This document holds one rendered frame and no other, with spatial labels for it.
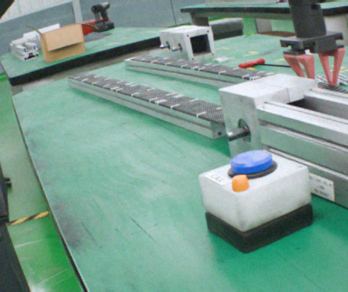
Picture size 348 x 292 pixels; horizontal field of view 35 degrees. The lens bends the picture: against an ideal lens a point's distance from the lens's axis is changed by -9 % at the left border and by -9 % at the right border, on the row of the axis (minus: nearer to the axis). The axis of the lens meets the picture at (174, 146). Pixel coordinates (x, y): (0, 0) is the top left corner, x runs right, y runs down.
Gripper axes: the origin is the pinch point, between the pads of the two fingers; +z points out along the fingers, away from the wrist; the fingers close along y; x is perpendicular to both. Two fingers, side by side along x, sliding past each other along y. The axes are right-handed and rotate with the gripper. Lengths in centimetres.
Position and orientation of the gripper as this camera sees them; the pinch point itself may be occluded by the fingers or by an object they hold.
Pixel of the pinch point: (321, 87)
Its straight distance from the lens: 97.0
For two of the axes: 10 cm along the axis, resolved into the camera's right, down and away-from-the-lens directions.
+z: 2.0, 9.4, 2.7
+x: -3.9, -1.8, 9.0
